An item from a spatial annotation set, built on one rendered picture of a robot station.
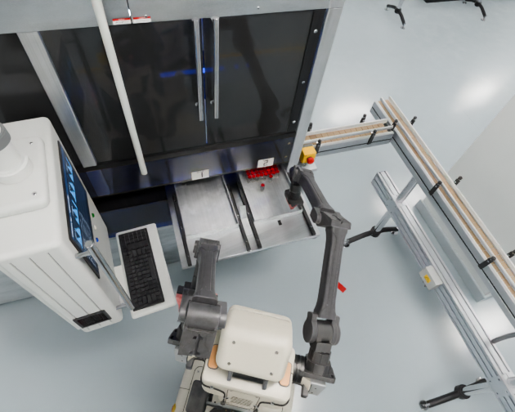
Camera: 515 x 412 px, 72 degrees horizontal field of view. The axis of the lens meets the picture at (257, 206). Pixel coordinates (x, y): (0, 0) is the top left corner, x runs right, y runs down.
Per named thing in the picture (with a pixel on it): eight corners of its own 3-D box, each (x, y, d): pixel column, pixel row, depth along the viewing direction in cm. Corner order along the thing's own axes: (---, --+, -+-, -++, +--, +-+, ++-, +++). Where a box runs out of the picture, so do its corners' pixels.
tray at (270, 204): (235, 172, 196) (235, 167, 193) (279, 163, 202) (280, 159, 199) (253, 224, 179) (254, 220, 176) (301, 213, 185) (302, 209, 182)
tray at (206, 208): (173, 183, 188) (172, 180, 185) (221, 175, 194) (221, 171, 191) (186, 239, 171) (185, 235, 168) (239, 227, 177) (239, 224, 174)
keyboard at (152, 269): (118, 235, 177) (117, 233, 175) (146, 228, 180) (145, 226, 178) (133, 311, 157) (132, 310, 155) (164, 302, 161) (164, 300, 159)
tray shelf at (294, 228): (164, 187, 188) (164, 185, 187) (287, 164, 205) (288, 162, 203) (182, 270, 164) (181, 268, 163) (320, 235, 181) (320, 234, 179)
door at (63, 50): (97, 162, 150) (38, 29, 101) (206, 144, 161) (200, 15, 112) (97, 163, 150) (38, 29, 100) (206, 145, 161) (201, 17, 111)
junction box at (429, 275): (418, 272, 220) (425, 266, 213) (425, 270, 221) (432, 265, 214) (428, 290, 214) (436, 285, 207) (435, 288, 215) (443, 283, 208)
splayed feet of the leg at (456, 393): (415, 400, 223) (427, 397, 211) (480, 374, 234) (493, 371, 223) (423, 414, 219) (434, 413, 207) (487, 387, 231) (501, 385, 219)
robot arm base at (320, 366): (297, 375, 112) (334, 384, 112) (303, 351, 112) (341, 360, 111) (296, 361, 121) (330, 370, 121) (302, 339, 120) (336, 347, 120)
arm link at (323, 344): (313, 356, 113) (329, 358, 114) (320, 326, 112) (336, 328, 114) (302, 342, 122) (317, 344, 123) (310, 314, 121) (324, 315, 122)
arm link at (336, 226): (330, 208, 118) (357, 213, 120) (313, 210, 131) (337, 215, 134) (311, 346, 112) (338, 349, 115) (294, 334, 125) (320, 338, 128)
